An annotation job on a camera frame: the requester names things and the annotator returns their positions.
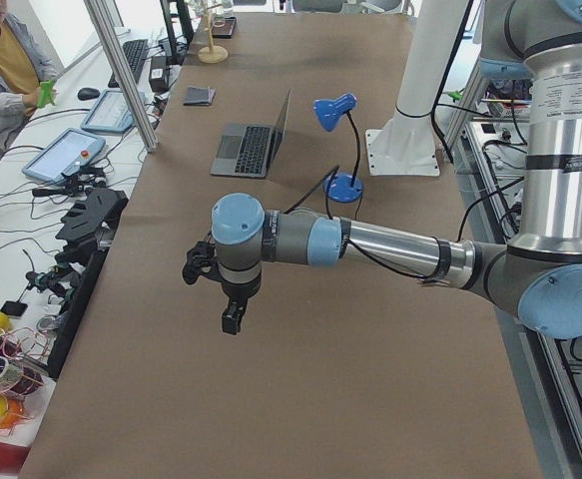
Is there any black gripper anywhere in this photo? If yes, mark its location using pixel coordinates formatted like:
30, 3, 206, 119
219, 263, 262, 334

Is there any grey laptop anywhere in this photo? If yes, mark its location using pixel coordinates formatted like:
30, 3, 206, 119
210, 89, 291, 179

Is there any black plastic rack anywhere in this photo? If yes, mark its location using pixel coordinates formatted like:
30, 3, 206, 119
55, 188, 129, 265

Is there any blue desk lamp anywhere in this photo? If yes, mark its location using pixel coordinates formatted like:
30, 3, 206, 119
312, 93, 365, 204

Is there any folded grey cloth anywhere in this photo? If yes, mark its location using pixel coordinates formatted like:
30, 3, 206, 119
183, 86, 216, 106

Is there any near teach pendant tablet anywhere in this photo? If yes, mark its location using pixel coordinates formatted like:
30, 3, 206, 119
21, 128, 106, 183

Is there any teach pendant tablet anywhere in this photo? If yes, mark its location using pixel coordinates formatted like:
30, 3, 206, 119
81, 89, 134, 135
21, 128, 106, 183

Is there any far teach pendant tablet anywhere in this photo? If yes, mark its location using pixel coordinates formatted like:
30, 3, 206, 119
81, 89, 134, 135

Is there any black power adapter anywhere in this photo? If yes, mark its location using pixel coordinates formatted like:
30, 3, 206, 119
149, 55, 171, 94

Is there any wooden stand with round base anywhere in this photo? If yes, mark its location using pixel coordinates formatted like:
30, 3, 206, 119
198, 1, 229, 64

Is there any black computer mouse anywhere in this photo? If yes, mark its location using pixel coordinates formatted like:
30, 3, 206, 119
77, 87, 101, 101

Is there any black keyboard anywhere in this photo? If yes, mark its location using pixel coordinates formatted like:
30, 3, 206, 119
122, 39, 149, 83

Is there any black tray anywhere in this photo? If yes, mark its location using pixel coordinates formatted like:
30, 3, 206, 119
211, 17, 237, 39

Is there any person in grey jacket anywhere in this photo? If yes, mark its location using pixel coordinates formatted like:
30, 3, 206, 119
0, 1, 58, 151

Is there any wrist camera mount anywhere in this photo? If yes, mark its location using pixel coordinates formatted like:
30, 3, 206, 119
182, 240, 222, 285

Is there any black lamp power cable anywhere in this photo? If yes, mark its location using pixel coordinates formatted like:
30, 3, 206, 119
286, 165, 341, 211

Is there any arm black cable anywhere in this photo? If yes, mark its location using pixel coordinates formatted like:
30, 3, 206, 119
339, 219, 451, 288

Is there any copper wire basket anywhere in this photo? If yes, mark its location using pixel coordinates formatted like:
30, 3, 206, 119
0, 327, 52, 436

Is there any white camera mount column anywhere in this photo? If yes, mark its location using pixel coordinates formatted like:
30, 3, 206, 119
366, 0, 472, 177

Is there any aluminium frame post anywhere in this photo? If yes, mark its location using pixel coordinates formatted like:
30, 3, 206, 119
84, 0, 158, 153

